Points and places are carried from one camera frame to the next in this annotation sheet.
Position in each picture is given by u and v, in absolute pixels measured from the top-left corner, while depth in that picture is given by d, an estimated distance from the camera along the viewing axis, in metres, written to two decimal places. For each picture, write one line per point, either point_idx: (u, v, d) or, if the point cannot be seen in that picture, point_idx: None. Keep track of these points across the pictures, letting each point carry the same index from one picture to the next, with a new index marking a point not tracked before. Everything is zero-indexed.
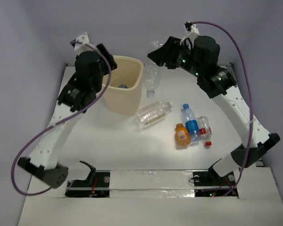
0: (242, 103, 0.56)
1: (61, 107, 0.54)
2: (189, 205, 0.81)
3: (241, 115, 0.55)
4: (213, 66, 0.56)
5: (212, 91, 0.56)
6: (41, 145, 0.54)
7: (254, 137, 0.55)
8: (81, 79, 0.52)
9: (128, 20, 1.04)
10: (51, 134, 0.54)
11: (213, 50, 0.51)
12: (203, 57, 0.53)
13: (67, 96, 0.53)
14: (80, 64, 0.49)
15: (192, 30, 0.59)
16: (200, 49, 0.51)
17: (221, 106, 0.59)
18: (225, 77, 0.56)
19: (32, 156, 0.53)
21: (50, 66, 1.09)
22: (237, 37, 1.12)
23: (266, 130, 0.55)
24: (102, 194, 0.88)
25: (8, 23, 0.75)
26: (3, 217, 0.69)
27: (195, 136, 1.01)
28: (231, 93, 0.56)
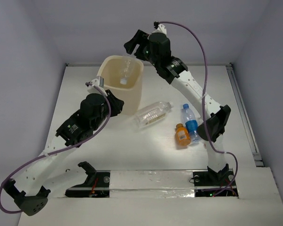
0: (195, 83, 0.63)
1: (58, 139, 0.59)
2: (189, 205, 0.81)
3: (194, 92, 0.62)
4: (168, 57, 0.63)
5: (169, 77, 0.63)
6: (29, 170, 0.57)
7: (207, 108, 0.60)
8: (84, 117, 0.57)
9: (128, 20, 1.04)
10: (42, 162, 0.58)
11: (164, 43, 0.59)
12: (155, 49, 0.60)
13: (66, 129, 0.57)
14: (87, 104, 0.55)
15: (159, 28, 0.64)
16: (152, 42, 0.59)
17: (178, 89, 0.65)
18: (178, 65, 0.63)
19: (18, 179, 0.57)
21: (50, 66, 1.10)
22: (237, 36, 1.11)
23: (217, 103, 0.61)
24: (102, 194, 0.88)
25: (8, 24, 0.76)
26: (3, 217, 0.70)
27: (195, 136, 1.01)
28: (184, 76, 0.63)
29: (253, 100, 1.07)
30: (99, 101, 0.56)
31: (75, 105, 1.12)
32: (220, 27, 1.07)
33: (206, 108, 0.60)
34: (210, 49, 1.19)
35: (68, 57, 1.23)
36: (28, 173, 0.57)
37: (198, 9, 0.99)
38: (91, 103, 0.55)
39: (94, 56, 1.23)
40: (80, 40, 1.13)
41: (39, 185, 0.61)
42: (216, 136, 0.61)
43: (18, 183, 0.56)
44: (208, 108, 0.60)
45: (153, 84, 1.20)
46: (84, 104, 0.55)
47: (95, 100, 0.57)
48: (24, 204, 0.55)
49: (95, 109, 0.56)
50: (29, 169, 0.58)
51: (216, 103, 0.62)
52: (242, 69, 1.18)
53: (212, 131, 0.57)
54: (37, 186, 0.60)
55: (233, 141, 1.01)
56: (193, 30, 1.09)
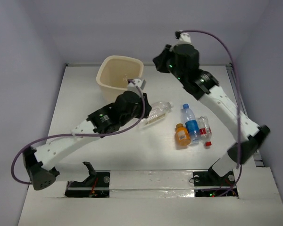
0: (228, 101, 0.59)
1: (87, 124, 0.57)
2: (189, 205, 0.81)
3: (227, 111, 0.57)
4: (196, 70, 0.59)
5: (197, 93, 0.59)
6: (53, 144, 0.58)
7: (244, 130, 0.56)
8: (116, 110, 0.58)
9: (128, 20, 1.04)
10: (67, 140, 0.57)
11: (193, 55, 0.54)
12: (183, 62, 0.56)
13: (97, 117, 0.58)
14: (124, 99, 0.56)
15: (181, 38, 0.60)
16: (180, 54, 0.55)
17: (208, 105, 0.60)
18: (207, 79, 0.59)
19: (40, 150, 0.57)
21: (50, 66, 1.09)
22: (237, 36, 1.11)
23: (254, 124, 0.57)
24: (102, 194, 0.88)
25: (8, 24, 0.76)
26: (3, 217, 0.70)
27: (195, 136, 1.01)
28: (216, 93, 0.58)
29: (253, 100, 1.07)
30: (134, 98, 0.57)
31: (75, 105, 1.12)
32: (220, 27, 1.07)
33: (242, 129, 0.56)
34: (210, 49, 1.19)
35: (68, 57, 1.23)
36: (51, 147, 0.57)
37: (198, 9, 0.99)
38: (126, 99, 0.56)
39: (94, 56, 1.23)
40: (80, 39, 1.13)
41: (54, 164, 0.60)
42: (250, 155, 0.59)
43: (38, 153, 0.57)
44: (245, 129, 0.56)
45: (153, 84, 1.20)
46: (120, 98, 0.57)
47: (130, 97, 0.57)
48: (38, 174, 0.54)
49: (128, 106, 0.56)
50: (53, 144, 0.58)
51: (253, 123, 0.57)
52: (243, 69, 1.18)
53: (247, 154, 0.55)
54: (53, 164, 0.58)
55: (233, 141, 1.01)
56: (193, 31, 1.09)
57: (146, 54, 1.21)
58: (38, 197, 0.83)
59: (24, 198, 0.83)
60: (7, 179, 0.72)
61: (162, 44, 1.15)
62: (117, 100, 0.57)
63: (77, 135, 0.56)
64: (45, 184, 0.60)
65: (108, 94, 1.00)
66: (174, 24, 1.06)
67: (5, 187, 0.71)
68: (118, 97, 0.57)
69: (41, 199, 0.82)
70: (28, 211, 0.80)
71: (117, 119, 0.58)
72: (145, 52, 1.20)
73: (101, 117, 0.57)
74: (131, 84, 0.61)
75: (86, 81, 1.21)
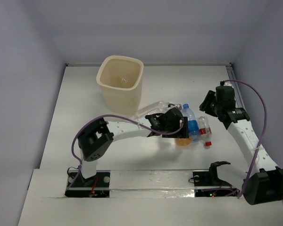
0: (252, 133, 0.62)
1: (145, 120, 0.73)
2: (189, 205, 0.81)
3: (247, 142, 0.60)
4: (231, 105, 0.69)
5: (227, 122, 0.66)
6: (121, 125, 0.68)
7: (258, 162, 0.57)
8: (164, 118, 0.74)
9: (128, 21, 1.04)
10: (132, 125, 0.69)
11: (227, 91, 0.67)
12: (220, 96, 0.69)
13: (151, 119, 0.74)
14: (173, 111, 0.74)
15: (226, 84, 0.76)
16: (217, 90, 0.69)
17: (234, 135, 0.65)
18: (239, 112, 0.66)
19: (110, 124, 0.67)
21: (50, 66, 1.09)
22: (237, 36, 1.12)
23: (272, 162, 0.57)
24: (102, 194, 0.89)
25: (8, 24, 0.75)
26: (3, 217, 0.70)
27: (195, 136, 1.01)
28: (242, 124, 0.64)
29: (253, 100, 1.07)
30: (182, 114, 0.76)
31: (75, 105, 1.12)
32: (220, 28, 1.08)
33: (257, 160, 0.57)
34: (210, 49, 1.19)
35: (68, 57, 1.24)
36: (120, 125, 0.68)
37: (198, 9, 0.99)
38: (176, 113, 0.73)
39: (94, 56, 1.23)
40: (80, 40, 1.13)
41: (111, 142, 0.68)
42: (264, 198, 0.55)
43: (109, 126, 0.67)
44: (259, 162, 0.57)
45: (153, 84, 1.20)
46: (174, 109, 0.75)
47: (176, 111, 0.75)
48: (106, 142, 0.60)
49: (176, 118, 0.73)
50: (121, 124, 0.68)
51: (271, 161, 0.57)
52: (242, 69, 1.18)
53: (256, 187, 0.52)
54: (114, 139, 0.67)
55: (233, 141, 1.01)
56: (192, 31, 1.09)
57: (146, 54, 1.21)
58: (38, 197, 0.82)
59: (24, 198, 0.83)
60: (7, 179, 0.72)
61: (162, 44, 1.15)
62: (169, 110, 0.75)
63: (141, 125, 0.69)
64: (94, 157, 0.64)
65: (108, 94, 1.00)
66: (174, 24, 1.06)
67: (5, 186, 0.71)
68: (170, 109, 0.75)
69: (41, 199, 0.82)
70: (28, 211, 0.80)
71: (163, 125, 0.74)
72: (145, 52, 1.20)
73: (153, 120, 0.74)
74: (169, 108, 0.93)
75: (85, 81, 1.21)
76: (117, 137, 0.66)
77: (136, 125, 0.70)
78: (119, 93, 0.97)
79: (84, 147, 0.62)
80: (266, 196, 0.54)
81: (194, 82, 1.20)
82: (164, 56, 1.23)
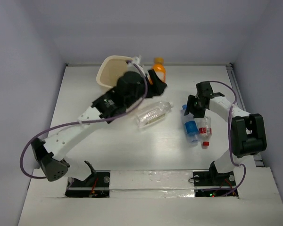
0: (227, 101, 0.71)
1: (93, 109, 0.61)
2: (189, 205, 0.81)
3: (223, 106, 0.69)
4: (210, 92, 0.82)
5: (207, 104, 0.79)
6: (60, 135, 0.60)
7: (234, 114, 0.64)
8: (119, 94, 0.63)
9: (128, 21, 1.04)
10: (73, 129, 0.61)
11: (203, 82, 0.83)
12: (199, 89, 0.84)
13: (102, 103, 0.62)
14: (124, 82, 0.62)
15: None
16: (197, 85, 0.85)
17: (215, 108, 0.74)
18: (216, 94, 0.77)
19: (48, 141, 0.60)
21: (50, 66, 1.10)
22: (237, 36, 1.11)
23: (246, 112, 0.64)
24: (102, 194, 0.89)
25: (8, 25, 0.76)
26: (3, 216, 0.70)
27: (195, 137, 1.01)
28: (218, 98, 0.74)
29: (253, 100, 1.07)
30: (138, 80, 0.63)
31: (75, 105, 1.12)
32: (220, 28, 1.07)
33: (233, 113, 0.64)
34: (211, 49, 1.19)
35: (68, 57, 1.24)
36: (59, 136, 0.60)
37: (198, 9, 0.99)
38: (128, 81, 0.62)
39: (94, 56, 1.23)
40: (79, 40, 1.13)
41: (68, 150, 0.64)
42: (248, 144, 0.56)
43: (46, 145, 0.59)
44: (235, 114, 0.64)
45: None
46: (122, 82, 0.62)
47: (130, 78, 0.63)
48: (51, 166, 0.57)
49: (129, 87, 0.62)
50: (62, 133, 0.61)
51: (245, 112, 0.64)
52: (242, 69, 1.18)
53: (237, 130, 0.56)
54: (64, 152, 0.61)
55: None
56: (193, 31, 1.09)
57: (146, 54, 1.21)
58: (38, 197, 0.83)
59: (24, 198, 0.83)
60: (7, 179, 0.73)
61: (162, 44, 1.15)
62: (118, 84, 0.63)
63: (84, 122, 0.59)
64: (56, 176, 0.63)
65: None
66: (174, 24, 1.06)
67: (5, 186, 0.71)
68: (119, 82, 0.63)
69: (41, 199, 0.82)
70: (28, 211, 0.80)
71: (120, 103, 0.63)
72: (145, 52, 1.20)
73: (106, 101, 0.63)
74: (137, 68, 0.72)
75: (86, 81, 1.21)
76: (62, 151, 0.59)
77: (77, 125, 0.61)
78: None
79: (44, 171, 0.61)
80: (248, 142, 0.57)
81: (194, 82, 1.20)
82: (164, 57, 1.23)
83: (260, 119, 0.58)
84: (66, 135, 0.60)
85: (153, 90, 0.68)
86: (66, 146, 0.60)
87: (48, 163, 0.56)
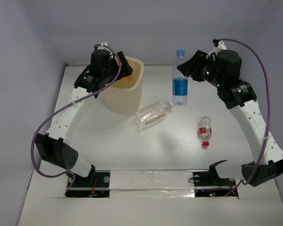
0: (259, 118, 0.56)
1: (78, 90, 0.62)
2: (189, 205, 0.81)
3: (255, 129, 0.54)
4: (234, 79, 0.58)
5: (230, 101, 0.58)
6: (59, 121, 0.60)
7: (266, 153, 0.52)
8: (96, 68, 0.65)
9: (128, 21, 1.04)
10: (70, 110, 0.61)
11: (234, 61, 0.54)
12: (223, 68, 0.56)
13: (83, 81, 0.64)
14: (98, 55, 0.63)
15: (220, 45, 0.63)
16: (221, 59, 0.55)
17: (239, 118, 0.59)
18: (245, 90, 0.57)
19: (52, 131, 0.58)
21: (50, 66, 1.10)
22: (237, 37, 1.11)
23: (280, 150, 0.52)
24: (102, 194, 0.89)
25: (8, 25, 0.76)
26: (3, 216, 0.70)
27: (180, 100, 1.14)
28: (249, 107, 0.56)
29: None
30: (107, 52, 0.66)
31: None
32: (220, 28, 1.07)
33: (266, 151, 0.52)
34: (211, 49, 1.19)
35: (68, 57, 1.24)
36: (60, 122, 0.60)
37: (198, 9, 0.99)
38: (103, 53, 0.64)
39: None
40: (79, 40, 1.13)
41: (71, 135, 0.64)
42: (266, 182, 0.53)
43: (52, 134, 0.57)
44: (268, 152, 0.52)
45: (153, 84, 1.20)
46: (95, 54, 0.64)
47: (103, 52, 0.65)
48: (65, 148, 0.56)
49: (104, 59, 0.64)
50: (61, 119, 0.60)
51: (279, 150, 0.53)
52: (243, 68, 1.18)
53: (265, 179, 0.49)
54: (70, 136, 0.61)
55: (233, 141, 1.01)
56: (193, 31, 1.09)
57: (146, 54, 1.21)
58: (39, 197, 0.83)
59: (24, 198, 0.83)
60: (7, 179, 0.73)
61: (162, 44, 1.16)
62: (92, 59, 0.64)
63: (77, 102, 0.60)
64: (72, 162, 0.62)
65: (109, 94, 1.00)
66: (174, 24, 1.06)
67: (5, 186, 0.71)
68: (92, 57, 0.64)
69: (41, 199, 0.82)
70: (28, 211, 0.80)
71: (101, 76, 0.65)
72: (145, 52, 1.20)
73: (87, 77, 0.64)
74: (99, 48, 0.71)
75: None
76: (68, 134, 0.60)
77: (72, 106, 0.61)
78: (121, 94, 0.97)
79: (57, 163, 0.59)
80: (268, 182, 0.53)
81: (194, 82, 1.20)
82: (164, 57, 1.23)
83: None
84: (66, 118, 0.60)
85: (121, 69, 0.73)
86: (69, 129, 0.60)
87: (63, 146, 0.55)
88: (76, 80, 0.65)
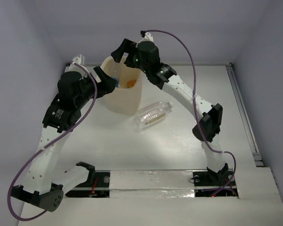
0: (184, 86, 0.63)
1: (48, 131, 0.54)
2: (189, 205, 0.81)
3: (184, 95, 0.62)
4: (157, 64, 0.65)
5: (159, 84, 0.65)
6: (31, 171, 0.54)
7: (199, 108, 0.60)
8: (66, 99, 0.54)
9: (127, 21, 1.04)
10: (42, 157, 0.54)
11: (153, 51, 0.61)
12: (145, 58, 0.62)
13: (52, 117, 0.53)
14: (65, 84, 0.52)
15: (146, 36, 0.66)
16: (142, 51, 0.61)
17: (170, 93, 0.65)
18: (167, 70, 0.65)
19: (26, 184, 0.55)
21: (50, 67, 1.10)
22: (237, 36, 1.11)
23: (207, 102, 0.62)
24: (102, 194, 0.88)
25: (8, 25, 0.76)
26: (3, 217, 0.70)
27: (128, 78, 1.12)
28: (173, 80, 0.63)
29: (253, 100, 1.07)
30: (78, 76, 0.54)
31: None
32: (220, 27, 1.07)
33: (198, 107, 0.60)
34: (210, 48, 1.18)
35: (68, 57, 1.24)
36: (32, 173, 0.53)
37: (199, 8, 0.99)
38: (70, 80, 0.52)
39: (94, 56, 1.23)
40: (79, 40, 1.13)
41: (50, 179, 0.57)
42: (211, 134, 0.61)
43: (27, 189, 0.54)
44: (199, 108, 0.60)
45: (153, 84, 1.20)
46: (61, 83, 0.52)
47: (71, 77, 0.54)
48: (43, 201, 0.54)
49: (74, 87, 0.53)
50: (32, 168, 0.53)
51: (207, 102, 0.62)
52: (242, 68, 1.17)
53: (207, 129, 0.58)
54: (47, 182, 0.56)
55: (233, 141, 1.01)
56: (193, 30, 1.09)
57: None
58: None
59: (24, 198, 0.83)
60: (7, 179, 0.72)
61: (162, 44, 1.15)
62: (58, 89, 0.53)
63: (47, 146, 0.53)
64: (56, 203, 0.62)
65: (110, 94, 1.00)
66: (174, 24, 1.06)
67: (5, 187, 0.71)
68: (58, 87, 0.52)
69: None
70: (28, 211, 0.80)
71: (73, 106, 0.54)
72: None
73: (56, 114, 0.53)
74: (71, 66, 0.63)
75: None
76: (45, 183, 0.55)
77: (43, 152, 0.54)
78: (123, 94, 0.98)
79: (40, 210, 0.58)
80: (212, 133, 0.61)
81: (194, 82, 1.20)
82: (164, 57, 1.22)
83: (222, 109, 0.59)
84: (38, 167, 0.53)
85: (102, 87, 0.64)
86: (45, 178, 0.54)
87: (40, 199, 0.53)
88: (44, 117, 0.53)
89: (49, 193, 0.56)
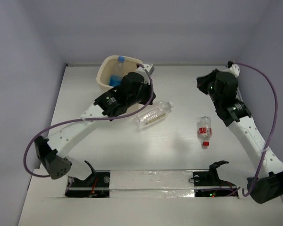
0: (256, 133, 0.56)
1: (94, 108, 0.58)
2: (189, 205, 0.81)
3: (253, 142, 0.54)
4: (230, 99, 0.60)
5: (227, 119, 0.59)
6: (64, 132, 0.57)
7: (265, 165, 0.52)
8: (123, 92, 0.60)
9: (128, 21, 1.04)
10: (78, 125, 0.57)
11: (230, 84, 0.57)
12: (220, 87, 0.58)
13: (104, 100, 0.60)
14: (129, 80, 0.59)
15: (231, 68, 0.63)
16: (219, 80, 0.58)
17: (236, 133, 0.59)
18: (239, 108, 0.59)
19: (52, 139, 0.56)
21: (50, 66, 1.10)
22: (237, 37, 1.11)
23: (279, 163, 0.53)
24: (102, 194, 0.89)
25: (8, 24, 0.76)
26: (3, 217, 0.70)
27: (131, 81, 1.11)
28: (245, 122, 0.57)
29: (252, 100, 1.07)
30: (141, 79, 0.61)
31: (74, 105, 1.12)
32: (220, 27, 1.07)
33: (264, 163, 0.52)
34: (210, 49, 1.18)
35: (68, 57, 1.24)
36: (64, 134, 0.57)
37: (199, 8, 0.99)
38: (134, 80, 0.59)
39: (94, 56, 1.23)
40: (79, 40, 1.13)
41: (69, 149, 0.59)
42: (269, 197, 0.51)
43: (50, 142, 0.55)
44: (266, 164, 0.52)
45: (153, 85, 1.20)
46: (126, 80, 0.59)
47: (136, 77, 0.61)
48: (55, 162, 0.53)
49: (134, 86, 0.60)
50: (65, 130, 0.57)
51: (279, 163, 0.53)
52: (242, 68, 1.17)
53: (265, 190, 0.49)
54: (67, 151, 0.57)
55: (233, 141, 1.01)
56: (193, 31, 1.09)
57: (146, 54, 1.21)
58: (38, 197, 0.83)
59: (24, 198, 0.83)
60: (7, 179, 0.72)
61: (162, 44, 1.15)
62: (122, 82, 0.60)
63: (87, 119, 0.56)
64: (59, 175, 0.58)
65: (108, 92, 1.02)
66: (174, 24, 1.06)
67: (5, 186, 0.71)
68: (123, 80, 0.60)
69: (41, 200, 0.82)
70: (28, 211, 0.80)
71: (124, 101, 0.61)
72: (145, 52, 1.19)
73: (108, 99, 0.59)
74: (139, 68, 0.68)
75: (86, 82, 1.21)
76: (65, 148, 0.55)
77: (82, 122, 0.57)
78: None
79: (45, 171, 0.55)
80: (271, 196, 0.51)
81: (194, 82, 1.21)
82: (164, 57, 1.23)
83: None
84: (70, 131, 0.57)
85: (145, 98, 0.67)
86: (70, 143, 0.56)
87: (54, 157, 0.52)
88: (98, 97, 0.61)
89: (62, 160, 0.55)
